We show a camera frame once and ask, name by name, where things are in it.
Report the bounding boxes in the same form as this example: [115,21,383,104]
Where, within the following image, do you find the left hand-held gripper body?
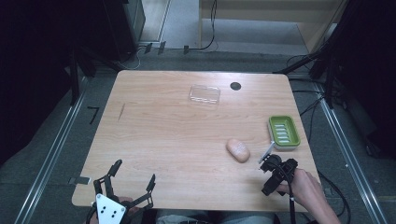
[92,192,138,224]

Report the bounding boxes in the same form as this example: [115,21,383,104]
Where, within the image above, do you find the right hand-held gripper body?
[258,141,299,188]

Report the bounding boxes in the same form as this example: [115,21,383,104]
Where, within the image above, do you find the person's right hand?
[276,168,322,216]

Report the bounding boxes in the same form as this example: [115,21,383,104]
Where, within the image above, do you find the grey floor tape piece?
[68,175,92,186]

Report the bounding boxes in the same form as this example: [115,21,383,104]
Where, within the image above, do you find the green soap dish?
[267,115,302,152]

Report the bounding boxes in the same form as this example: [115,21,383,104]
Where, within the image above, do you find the peach soap bar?
[225,138,251,163]

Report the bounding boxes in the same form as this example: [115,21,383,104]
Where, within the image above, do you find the clear plastic lid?
[188,84,221,107]

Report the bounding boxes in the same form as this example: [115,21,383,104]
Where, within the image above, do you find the black metal stand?
[273,31,347,110]
[64,46,125,106]

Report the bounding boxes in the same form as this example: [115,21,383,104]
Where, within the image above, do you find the dark cabinet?
[102,0,147,62]

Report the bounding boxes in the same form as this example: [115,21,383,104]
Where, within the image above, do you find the light wooden shelf unit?
[198,0,348,54]

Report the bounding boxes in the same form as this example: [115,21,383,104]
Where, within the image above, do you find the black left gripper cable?
[85,201,98,224]

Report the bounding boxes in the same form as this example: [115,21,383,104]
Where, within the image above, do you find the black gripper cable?
[270,161,297,224]
[85,201,98,224]

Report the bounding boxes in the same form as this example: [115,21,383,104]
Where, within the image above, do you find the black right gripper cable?
[270,161,297,224]

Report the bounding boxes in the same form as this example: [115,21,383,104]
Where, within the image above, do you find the black floor cable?
[317,170,353,224]
[291,89,326,146]

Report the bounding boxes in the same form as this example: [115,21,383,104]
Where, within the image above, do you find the metal floor rail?
[13,77,89,224]
[312,82,389,224]

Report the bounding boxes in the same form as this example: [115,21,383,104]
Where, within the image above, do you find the white floor cable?
[120,46,148,71]

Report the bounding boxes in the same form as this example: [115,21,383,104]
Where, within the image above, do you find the black hanging cable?
[186,0,219,52]

